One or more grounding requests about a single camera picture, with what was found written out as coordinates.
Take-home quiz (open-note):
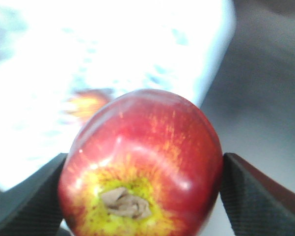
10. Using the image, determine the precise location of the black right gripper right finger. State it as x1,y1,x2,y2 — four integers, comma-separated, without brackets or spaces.
220,153,295,236

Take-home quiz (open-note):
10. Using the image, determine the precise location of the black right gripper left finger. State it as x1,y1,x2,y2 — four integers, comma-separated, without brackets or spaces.
0,153,67,236

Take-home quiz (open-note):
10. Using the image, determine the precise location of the light blue plastic basket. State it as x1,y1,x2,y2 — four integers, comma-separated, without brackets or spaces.
0,0,235,190

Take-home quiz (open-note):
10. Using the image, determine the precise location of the dark red apple front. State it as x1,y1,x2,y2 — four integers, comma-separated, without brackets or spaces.
58,89,223,236

